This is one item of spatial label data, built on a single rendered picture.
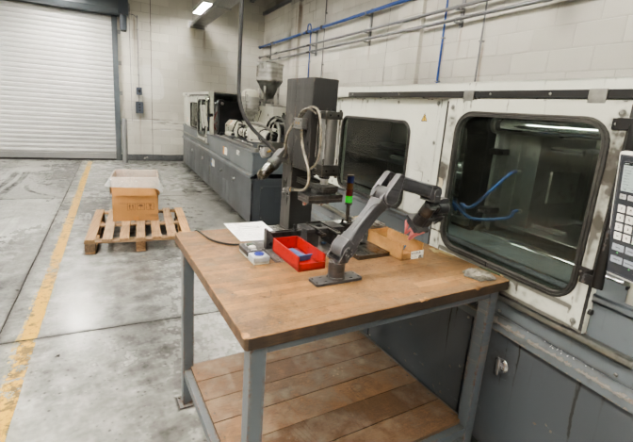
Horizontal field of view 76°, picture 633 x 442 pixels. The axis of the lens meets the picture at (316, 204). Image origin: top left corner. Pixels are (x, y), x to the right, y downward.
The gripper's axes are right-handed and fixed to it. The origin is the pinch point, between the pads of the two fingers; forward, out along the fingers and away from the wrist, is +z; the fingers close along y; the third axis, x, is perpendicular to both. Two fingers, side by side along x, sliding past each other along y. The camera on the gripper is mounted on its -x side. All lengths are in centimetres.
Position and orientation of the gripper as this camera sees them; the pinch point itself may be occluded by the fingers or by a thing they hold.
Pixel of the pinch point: (408, 236)
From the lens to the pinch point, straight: 185.5
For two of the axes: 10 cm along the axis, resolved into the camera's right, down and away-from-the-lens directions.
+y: -3.5, -7.2, 5.9
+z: -3.4, 6.9, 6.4
